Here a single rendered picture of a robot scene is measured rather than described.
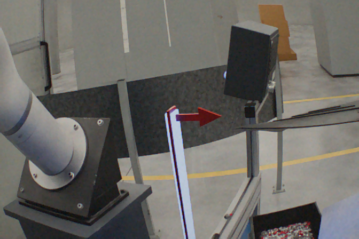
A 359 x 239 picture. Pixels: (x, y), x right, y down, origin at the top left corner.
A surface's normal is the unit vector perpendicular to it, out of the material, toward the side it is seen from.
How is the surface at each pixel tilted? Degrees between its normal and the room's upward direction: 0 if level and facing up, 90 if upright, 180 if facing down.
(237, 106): 90
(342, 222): 55
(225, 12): 90
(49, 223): 0
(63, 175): 42
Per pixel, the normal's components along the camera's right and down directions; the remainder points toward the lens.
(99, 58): -0.14, 0.25
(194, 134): 0.31, 0.18
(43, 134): 0.84, 0.18
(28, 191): -0.35, -0.54
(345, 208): -0.86, -0.40
